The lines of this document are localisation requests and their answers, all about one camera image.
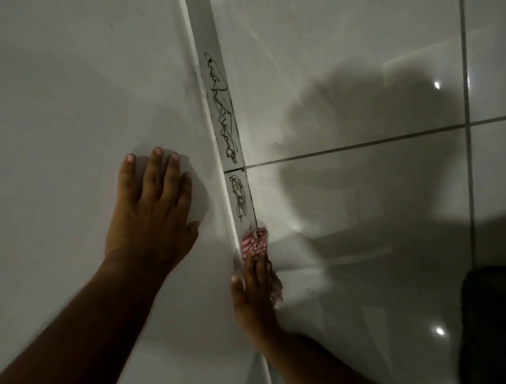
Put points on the person's left hand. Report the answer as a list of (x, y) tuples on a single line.
[(146, 233)]

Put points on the person's right thumb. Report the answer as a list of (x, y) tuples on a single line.
[(237, 290)]

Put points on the black floor mat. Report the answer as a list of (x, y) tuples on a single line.
[(484, 328)]

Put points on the person's left middle finger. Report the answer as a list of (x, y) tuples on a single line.
[(170, 178)]

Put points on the person's left thumb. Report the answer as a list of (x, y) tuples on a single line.
[(189, 237)]

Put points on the person's left little finger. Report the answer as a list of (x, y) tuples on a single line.
[(126, 178)]

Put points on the person's right middle finger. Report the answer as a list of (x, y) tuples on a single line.
[(263, 271)]

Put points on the person's right forearm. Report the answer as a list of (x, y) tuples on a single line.
[(300, 360)]

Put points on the person's right hand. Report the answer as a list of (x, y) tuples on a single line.
[(255, 304)]

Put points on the red and white striped cloth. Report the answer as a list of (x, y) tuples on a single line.
[(255, 242)]

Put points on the grey baseboard with black scribbles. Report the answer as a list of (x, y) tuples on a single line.
[(225, 118)]

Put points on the person's left forearm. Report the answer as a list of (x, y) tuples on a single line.
[(91, 328)]

